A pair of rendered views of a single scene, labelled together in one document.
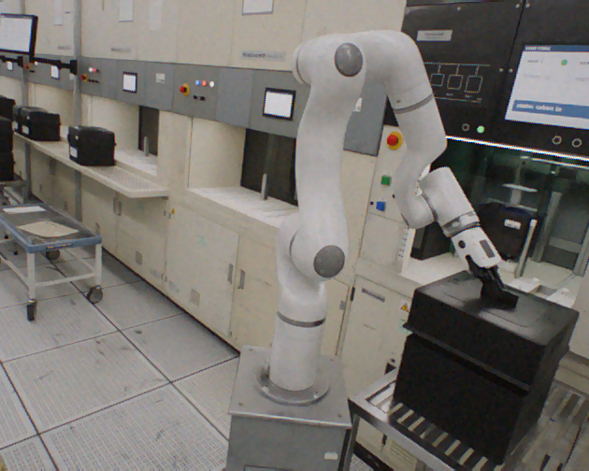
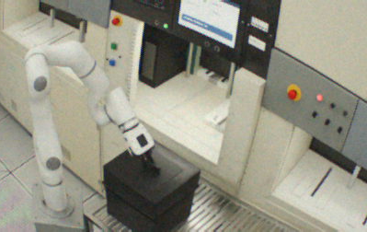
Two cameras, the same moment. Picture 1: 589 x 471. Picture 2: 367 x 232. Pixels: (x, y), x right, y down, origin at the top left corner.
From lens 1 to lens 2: 121 cm
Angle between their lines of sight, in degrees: 22
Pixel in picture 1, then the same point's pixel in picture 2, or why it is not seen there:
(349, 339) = (106, 150)
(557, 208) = not seen: hidden behind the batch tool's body
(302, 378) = (59, 205)
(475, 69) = not seen: outside the picture
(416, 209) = (99, 119)
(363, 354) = not seen: hidden behind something
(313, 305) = (53, 177)
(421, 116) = (88, 80)
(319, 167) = (40, 120)
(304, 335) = (53, 190)
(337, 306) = (95, 127)
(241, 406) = (36, 218)
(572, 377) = (226, 185)
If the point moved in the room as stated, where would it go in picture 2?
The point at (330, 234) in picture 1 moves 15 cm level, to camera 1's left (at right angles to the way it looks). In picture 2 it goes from (51, 151) to (20, 148)
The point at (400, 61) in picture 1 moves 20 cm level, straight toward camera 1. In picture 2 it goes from (71, 61) to (54, 93)
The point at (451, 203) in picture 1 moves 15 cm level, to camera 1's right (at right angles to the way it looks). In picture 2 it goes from (119, 114) to (158, 116)
